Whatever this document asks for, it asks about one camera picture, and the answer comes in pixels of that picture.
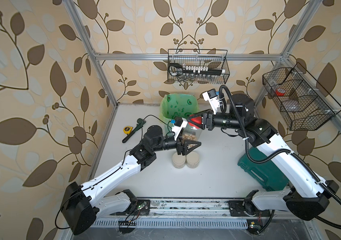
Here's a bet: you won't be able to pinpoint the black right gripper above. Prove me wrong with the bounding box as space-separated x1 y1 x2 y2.
188 107 244 131

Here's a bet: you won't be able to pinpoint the clear peanut jar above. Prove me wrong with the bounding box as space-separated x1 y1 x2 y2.
181 123 202 143

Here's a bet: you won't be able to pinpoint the red jar lid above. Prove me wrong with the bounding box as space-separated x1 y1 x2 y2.
187 115 204 129

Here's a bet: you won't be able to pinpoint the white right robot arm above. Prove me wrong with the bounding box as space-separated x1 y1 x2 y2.
187 85 341 230

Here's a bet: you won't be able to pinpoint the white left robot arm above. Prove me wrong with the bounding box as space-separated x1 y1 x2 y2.
59 125 201 236

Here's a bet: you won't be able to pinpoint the beige lid jar right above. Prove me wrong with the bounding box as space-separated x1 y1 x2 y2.
185 152 200 169

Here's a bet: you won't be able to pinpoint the beige lid jar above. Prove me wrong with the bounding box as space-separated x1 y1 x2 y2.
172 153 186 169
185 152 200 169

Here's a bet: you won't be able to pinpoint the beige lid jar left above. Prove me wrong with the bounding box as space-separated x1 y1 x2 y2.
172 153 186 169

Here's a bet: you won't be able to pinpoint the green bin with bag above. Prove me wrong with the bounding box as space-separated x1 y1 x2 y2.
159 94 199 133

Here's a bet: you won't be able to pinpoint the yellow tape measure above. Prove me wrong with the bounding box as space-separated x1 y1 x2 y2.
123 126 133 135

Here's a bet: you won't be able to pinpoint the red object in basket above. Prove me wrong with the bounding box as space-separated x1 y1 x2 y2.
274 88 286 97

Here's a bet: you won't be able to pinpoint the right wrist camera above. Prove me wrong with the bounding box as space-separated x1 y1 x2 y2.
202 89 221 115

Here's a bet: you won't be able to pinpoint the black wire basket back wall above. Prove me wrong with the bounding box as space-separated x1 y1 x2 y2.
167 48 230 85

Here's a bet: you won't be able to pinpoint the black wire basket wall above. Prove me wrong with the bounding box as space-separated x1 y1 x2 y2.
167 48 230 85
262 62 341 131

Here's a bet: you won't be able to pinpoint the black socket set rail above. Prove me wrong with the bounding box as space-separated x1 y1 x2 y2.
168 63 226 77

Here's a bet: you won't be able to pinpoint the black wire basket right wall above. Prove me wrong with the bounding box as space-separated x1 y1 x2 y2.
262 62 341 131

